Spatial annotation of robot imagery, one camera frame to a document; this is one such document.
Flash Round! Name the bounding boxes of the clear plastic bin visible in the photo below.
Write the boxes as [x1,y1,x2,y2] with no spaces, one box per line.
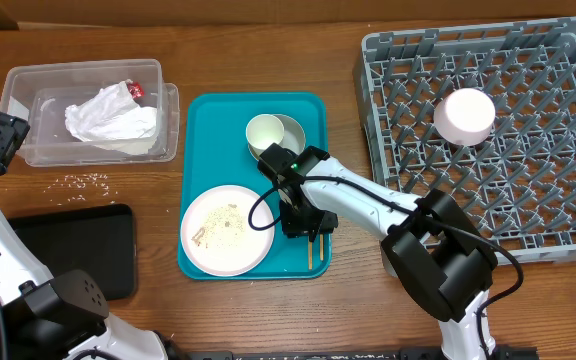
[0,59,180,167]

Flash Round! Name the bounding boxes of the white napkin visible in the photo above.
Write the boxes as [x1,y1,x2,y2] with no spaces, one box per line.
[80,106,157,155]
[65,81,138,141]

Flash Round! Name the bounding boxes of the teal serving tray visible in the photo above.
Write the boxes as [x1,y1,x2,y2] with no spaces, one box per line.
[180,92,332,281]

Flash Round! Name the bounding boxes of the pale green cup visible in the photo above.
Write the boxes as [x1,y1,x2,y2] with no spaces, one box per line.
[246,114,285,157]

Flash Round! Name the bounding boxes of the scattered rice grains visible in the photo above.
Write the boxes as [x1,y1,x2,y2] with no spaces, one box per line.
[41,172,118,207]

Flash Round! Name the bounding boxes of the grey small plate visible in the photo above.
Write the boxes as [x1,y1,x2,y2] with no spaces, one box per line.
[249,114,306,160]

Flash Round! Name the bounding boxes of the grey dish rack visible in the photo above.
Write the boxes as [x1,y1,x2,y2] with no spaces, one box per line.
[354,17,576,263]

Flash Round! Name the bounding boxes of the black plastic tray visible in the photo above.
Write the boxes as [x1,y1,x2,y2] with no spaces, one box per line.
[9,204,137,300]

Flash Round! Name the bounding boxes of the red wrapper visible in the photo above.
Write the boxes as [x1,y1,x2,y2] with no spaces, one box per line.
[126,81,144,99]

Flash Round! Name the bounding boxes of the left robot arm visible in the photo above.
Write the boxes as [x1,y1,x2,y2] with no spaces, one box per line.
[0,112,185,359]

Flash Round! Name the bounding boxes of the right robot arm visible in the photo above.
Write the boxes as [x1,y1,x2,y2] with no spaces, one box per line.
[258,144,498,359]

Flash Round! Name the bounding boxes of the pink bowl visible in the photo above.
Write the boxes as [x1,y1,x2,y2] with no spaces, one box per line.
[433,88,496,146]

